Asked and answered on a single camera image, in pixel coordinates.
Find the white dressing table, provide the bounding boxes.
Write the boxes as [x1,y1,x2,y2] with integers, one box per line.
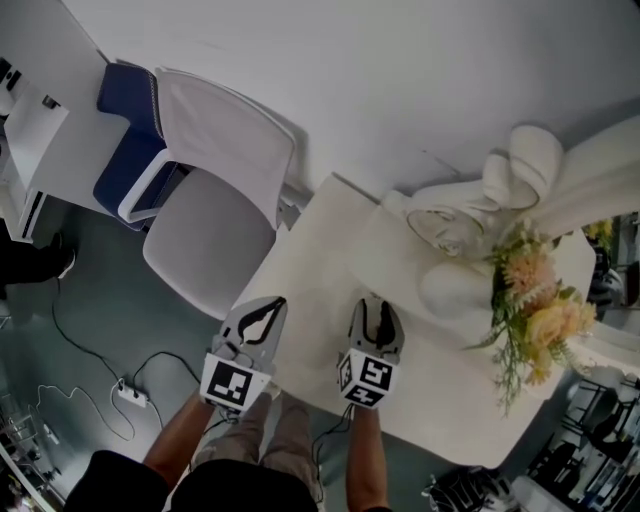
[232,171,599,471]

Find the white floor cable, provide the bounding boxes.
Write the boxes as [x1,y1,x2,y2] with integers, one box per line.
[36,382,137,442]

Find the black device on desk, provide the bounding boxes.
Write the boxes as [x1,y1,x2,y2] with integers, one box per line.
[0,56,24,93]

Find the white bust statue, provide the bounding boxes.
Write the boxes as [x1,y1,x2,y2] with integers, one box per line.
[379,124,565,327]

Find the person's khaki trousers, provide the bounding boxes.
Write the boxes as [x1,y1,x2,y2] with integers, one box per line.
[193,383,327,503]

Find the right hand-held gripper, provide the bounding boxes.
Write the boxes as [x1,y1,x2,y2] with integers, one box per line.
[336,296,406,412]

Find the blue chair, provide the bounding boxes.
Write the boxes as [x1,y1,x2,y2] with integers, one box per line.
[93,61,177,232]

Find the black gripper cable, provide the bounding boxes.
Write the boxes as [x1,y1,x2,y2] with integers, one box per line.
[310,402,357,501]

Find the dressing table mirror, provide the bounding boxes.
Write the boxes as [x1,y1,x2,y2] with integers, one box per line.
[579,210,640,333]

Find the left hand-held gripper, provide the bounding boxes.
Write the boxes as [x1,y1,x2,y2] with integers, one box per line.
[200,295,290,418]

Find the white power strip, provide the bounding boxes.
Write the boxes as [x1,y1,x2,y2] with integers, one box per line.
[111,378,151,408]

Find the black and white shoe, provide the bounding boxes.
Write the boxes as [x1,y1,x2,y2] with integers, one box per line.
[422,467,513,512]

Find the person's left forearm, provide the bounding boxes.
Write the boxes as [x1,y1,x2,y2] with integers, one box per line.
[142,390,242,485]

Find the person's right forearm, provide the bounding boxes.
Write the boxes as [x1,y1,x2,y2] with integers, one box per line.
[344,402,389,511]

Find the black floor cable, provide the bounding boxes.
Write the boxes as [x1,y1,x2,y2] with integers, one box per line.
[49,277,124,387]
[132,350,203,397]

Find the peach and yellow flower bouquet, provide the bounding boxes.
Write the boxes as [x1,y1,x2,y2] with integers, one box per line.
[461,217,601,417]

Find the white desk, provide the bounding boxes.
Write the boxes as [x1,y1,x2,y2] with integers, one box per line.
[0,0,132,243]

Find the white office chair grey seat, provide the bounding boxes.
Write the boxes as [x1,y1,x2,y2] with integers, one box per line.
[118,65,307,321]

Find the person's black shirt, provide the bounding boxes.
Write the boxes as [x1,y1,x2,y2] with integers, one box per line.
[63,448,322,512]

